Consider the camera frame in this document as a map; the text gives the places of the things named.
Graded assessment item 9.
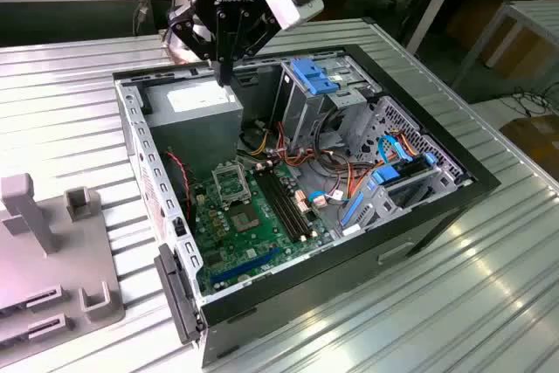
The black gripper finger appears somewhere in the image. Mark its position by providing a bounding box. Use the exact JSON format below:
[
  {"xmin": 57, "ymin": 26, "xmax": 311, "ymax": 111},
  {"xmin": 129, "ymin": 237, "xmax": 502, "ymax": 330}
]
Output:
[
  {"xmin": 226, "ymin": 4, "xmax": 281, "ymax": 86},
  {"xmin": 167, "ymin": 0, "xmax": 228, "ymax": 86}
]

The metal socket cover frame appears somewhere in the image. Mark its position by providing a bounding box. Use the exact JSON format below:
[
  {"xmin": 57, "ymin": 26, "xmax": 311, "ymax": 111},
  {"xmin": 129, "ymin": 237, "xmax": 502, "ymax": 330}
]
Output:
[{"xmin": 210, "ymin": 162, "xmax": 254, "ymax": 211}]

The metal wire locking lever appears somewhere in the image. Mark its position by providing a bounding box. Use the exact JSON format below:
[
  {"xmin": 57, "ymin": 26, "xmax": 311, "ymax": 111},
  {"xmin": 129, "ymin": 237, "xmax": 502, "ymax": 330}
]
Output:
[{"xmin": 241, "ymin": 162, "xmax": 259, "ymax": 206}]

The CPU socket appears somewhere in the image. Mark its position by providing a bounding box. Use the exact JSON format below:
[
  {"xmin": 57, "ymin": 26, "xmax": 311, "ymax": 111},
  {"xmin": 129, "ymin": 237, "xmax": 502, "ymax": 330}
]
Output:
[{"xmin": 229, "ymin": 202, "xmax": 263, "ymax": 234}]

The blue plastic disk carrier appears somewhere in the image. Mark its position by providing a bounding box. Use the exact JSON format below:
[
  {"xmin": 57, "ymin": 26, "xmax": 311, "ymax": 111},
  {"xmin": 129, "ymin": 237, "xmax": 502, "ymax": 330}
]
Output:
[{"xmin": 291, "ymin": 58, "xmax": 344, "ymax": 97}]

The grey power supply unit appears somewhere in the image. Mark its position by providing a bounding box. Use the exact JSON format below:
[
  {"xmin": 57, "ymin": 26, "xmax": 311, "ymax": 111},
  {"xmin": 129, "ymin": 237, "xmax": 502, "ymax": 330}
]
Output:
[{"xmin": 141, "ymin": 75, "xmax": 245, "ymax": 182}]

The grey metal drive cage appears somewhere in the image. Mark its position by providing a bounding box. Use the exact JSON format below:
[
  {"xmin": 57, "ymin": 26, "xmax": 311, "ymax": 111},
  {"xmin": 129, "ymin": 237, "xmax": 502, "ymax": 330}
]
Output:
[{"xmin": 279, "ymin": 56, "xmax": 383, "ymax": 155}]

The black RAM slot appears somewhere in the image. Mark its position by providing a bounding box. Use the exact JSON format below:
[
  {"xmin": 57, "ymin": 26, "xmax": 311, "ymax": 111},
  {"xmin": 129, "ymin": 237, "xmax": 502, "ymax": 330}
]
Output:
[
  {"xmin": 255, "ymin": 171, "xmax": 300, "ymax": 243},
  {"xmin": 267, "ymin": 169, "xmax": 311, "ymax": 238},
  {"xmin": 260, "ymin": 170, "xmax": 306, "ymax": 241},
  {"xmin": 273, "ymin": 167, "xmax": 316, "ymax": 237}
]

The hard disk in blue carrier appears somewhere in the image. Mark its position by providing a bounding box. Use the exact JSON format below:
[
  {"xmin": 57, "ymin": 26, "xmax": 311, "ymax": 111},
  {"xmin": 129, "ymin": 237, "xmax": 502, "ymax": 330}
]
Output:
[{"xmin": 370, "ymin": 152, "xmax": 438, "ymax": 186}]

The green motherboard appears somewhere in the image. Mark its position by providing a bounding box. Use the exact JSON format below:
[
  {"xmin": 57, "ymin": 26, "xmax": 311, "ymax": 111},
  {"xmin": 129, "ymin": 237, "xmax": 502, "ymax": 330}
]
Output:
[{"xmin": 190, "ymin": 158, "xmax": 337, "ymax": 300}]

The blue plastic latch strip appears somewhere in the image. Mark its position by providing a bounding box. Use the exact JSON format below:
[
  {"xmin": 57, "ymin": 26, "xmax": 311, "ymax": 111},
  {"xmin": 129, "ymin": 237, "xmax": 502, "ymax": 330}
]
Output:
[{"xmin": 339, "ymin": 192, "xmax": 366, "ymax": 226}]

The black open PC case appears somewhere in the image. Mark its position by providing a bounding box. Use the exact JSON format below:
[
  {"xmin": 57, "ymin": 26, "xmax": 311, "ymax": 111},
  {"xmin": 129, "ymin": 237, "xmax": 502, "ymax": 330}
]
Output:
[{"xmin": 111, "ymin": 43, "xmax": 502, "ymax": 368}]

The grey parts rack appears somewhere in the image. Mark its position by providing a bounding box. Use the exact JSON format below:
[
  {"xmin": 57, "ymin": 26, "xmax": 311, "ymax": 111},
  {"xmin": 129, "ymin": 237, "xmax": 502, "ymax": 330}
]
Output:
[{"xmin": 0, "ymin": 173, "xmax": 128, "ymax": 368}]

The metal slat side table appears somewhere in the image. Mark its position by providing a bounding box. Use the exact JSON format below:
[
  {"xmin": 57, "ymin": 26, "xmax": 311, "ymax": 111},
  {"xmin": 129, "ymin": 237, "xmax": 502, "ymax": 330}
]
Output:
[{"xmin": 452, "ymin": 0, "xmax": 559, "ymax": 91}]

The brown cardboard box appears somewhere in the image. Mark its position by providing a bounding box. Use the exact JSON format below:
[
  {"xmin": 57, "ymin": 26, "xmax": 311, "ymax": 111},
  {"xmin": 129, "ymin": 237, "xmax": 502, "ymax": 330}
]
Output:
[{"xmin": 499, "ymin": 114, "xmax": 559, "ymax": 176}]

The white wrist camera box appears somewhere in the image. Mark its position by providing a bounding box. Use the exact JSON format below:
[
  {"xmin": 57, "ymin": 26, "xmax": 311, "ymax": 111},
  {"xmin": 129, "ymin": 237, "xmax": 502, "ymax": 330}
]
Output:
[{"xmin": 261, "ymin": 0, "xmax": 325, "ymax": 31}]

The multi-coloured power wire bundle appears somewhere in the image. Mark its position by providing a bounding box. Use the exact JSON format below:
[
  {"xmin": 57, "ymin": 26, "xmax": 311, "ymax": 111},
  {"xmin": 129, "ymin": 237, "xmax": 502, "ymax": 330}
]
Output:
[{"xmin": 238, "ymin": 117, "xmax": 363, "ymax": 212}]

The twisted coloured fan wire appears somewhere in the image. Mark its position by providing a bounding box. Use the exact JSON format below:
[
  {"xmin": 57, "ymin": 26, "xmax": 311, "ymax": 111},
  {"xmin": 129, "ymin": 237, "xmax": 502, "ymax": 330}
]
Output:
[{"xmin": 164, "ymin": 149, "xmax": 197, "ymax": 234}]

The blue data wire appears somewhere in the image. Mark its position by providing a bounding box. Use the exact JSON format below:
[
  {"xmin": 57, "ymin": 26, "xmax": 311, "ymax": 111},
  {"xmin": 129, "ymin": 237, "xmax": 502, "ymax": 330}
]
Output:
[{"xmin": 377, "ymin": 134, "xmax": 415, "ymax": 163}]

